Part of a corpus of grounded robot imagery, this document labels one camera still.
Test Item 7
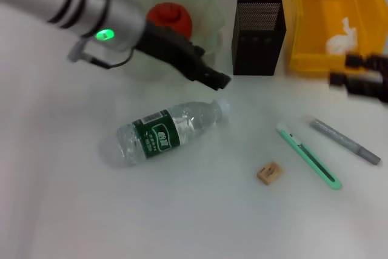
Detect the white paper ball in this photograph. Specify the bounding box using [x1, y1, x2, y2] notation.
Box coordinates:
[326, 18, 358, 55]

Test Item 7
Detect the mint green utility knife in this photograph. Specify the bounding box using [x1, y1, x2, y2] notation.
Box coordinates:
[276, 122, 343, 190]

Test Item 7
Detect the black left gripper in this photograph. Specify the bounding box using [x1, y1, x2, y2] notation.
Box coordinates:
[135, 22, 233, 92]

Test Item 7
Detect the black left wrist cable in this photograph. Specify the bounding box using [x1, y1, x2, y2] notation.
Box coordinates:
[86, 47, 135, 70]

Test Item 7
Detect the yellow plastic bin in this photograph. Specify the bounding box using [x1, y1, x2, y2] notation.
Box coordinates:
[284, 0, 388, 78]

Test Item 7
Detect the small tan eraser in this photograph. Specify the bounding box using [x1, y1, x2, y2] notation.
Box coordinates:
[256, 160, 283, 186]

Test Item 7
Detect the green glass fruit plate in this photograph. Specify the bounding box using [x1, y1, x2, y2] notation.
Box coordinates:
[115, 0, 227, 82]

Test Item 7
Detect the black mesh pen holder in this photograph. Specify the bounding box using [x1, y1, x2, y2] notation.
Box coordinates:
[231, 0, 287, 76]

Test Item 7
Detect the grey marker pen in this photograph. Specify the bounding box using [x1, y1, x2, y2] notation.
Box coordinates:
[309, 118, 382, 166]

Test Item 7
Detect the clear green-label water bottle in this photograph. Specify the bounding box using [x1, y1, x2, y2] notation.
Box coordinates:
[116, 98, 232, 168]

